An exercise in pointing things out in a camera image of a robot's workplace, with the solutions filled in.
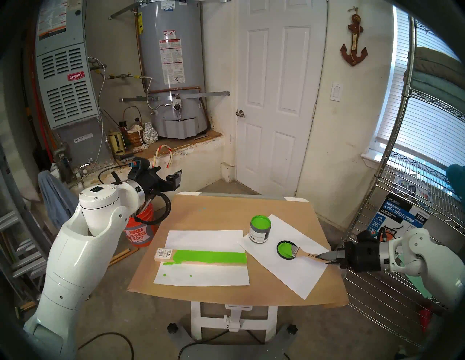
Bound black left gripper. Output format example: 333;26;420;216
135;168;183;199

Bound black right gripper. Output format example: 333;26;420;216
319;240;382;273

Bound wooden chip paint brush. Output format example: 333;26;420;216
289;244;329;264

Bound black lid with green paint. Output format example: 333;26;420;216
277;241;299;261

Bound green paint sample jar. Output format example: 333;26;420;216
249;215;272;244

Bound striped candy cane decoration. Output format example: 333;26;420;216
153;144;174;168

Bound white water heater platform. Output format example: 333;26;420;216
69;131;224;193

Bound white paper sheet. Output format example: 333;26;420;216
154;230;250;288
238;214;335;300

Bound foil wrapped object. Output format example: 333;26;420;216
142;122;159;144

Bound brown hardboard table cover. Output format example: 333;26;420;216
126;194;350;308

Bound orange plastic bucket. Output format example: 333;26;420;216
124;201;158;247

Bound utility pump box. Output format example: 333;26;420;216
367;192;431;241

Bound light wood plank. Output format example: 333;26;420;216
154;248;248;267

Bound light green paper sheet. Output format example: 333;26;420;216
398;254;434;299

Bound wooden sticks bundle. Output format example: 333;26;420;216
107;248;139;268

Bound red plastic object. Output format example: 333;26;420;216
418;308;433;332

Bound tan board table top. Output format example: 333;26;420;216
177;192;309;343

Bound yellow gas pipe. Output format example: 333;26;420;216
95;73;142;81

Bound blue cloth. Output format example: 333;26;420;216
38;170;78;229

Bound grey water heater tank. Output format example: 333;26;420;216
138;0;208;139

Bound white panel door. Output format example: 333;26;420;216
236;0;327;198

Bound grey bryant furnace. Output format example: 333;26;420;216
35;0;113;164

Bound dark teal fabric object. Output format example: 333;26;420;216
446;164;465;196

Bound white window blinds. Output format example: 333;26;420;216
376;5;465;167

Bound aluminium ladder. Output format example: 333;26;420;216
0;145;51;305

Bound teal folded cushion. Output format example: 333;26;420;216
403;69;465;106

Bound olive folded cushion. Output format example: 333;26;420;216
414;46;465;78

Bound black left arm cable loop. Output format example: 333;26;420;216
134;192;171;225

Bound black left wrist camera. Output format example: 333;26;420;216
128;158;150;179

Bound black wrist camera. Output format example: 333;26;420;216
356;229;388;244
128;158;150;179

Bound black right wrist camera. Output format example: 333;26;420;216
356;229;388;244

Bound wicker basket with handle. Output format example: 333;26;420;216
122;106;144;147

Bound chrome wire shelf rack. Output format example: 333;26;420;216
334;15;465;349

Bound black floor cable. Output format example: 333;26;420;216
78;332;135;360

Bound rusty anchor wall decoration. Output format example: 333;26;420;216
340;7;368;66

